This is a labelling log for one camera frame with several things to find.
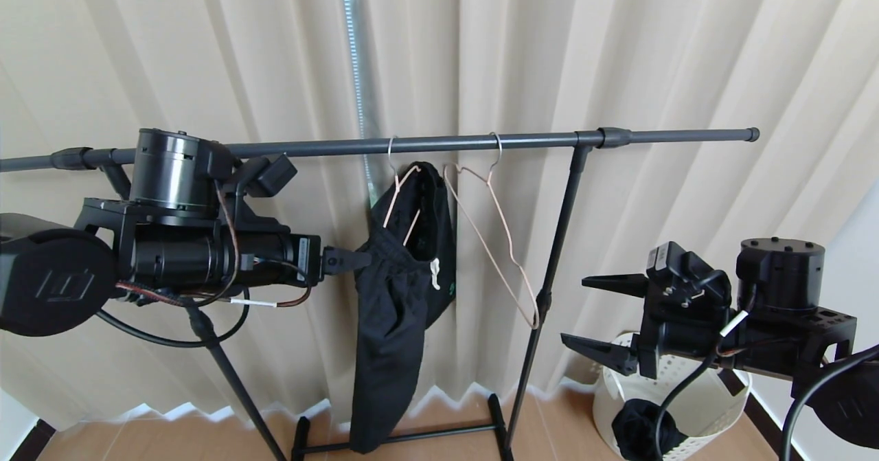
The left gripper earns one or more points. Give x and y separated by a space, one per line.
206 262

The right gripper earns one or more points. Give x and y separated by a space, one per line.
693 334

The black garment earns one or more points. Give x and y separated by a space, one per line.
391 323
642 433

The pink clothes hanger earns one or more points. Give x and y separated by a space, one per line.
496 146
396 189

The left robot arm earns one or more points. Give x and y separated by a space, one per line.
55 275

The white laundry basket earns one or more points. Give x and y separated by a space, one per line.
714 406

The black clothes rack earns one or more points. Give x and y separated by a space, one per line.
446 142

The beige curtain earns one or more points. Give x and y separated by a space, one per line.
172 49

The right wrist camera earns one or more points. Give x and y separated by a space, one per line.
687 268

